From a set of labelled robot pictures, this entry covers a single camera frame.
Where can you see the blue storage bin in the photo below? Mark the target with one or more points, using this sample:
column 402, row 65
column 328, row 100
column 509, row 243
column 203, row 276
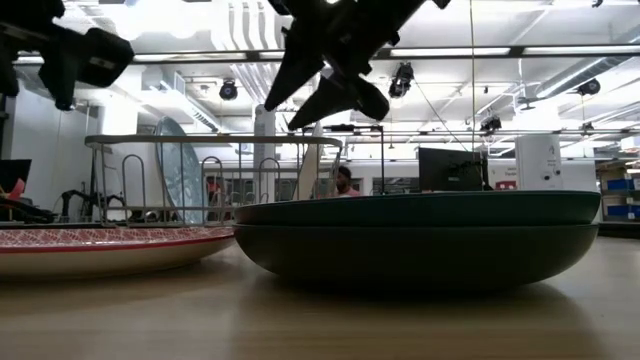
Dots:
column 622, row 184
column 622, row 210

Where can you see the white cabinet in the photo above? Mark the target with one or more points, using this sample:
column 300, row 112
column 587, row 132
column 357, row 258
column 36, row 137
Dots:
column 540, row 170

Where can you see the person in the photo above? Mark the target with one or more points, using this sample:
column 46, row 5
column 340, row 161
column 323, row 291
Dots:
column 345, row 182

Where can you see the long white light bar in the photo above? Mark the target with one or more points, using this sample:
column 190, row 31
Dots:
column 450, row 51

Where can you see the small red object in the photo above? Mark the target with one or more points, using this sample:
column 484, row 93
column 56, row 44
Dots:
column 17, row 190

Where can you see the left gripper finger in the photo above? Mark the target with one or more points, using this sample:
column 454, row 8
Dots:
column 7, row 65
column 100, row 57

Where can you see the black hanging camera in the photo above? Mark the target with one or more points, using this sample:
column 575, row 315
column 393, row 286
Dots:
column 491, row 124
column 400, row 82
column 228, row 90
column 589, row 87

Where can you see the dark blue floral plate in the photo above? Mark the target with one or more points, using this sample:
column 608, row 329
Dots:
column 310, row 170

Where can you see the black background robot arm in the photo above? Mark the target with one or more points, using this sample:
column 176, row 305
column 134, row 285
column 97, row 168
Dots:
column 90, row 197

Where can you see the red patterned plate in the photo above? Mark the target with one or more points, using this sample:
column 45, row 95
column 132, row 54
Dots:
column 100, row 255

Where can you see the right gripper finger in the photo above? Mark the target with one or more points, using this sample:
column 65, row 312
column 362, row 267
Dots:
column 297, row 65
column 345, row 95

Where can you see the dark green plate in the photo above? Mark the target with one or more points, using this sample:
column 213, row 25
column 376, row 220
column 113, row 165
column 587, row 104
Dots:
column 415, row 210
column 415, row 255

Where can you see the dark flat screen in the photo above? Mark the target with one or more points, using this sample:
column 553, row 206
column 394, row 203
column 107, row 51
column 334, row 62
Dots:
column 14, row 172

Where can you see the black stand frame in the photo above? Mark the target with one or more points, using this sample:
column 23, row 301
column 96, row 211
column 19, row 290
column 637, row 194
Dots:
column 383, row 160

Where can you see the light blue geometric plate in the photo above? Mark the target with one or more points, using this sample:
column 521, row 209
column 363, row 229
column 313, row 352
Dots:
column 180, row 170

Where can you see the black computer monitor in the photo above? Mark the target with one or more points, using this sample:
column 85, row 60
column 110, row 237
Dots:
column 450, row 170

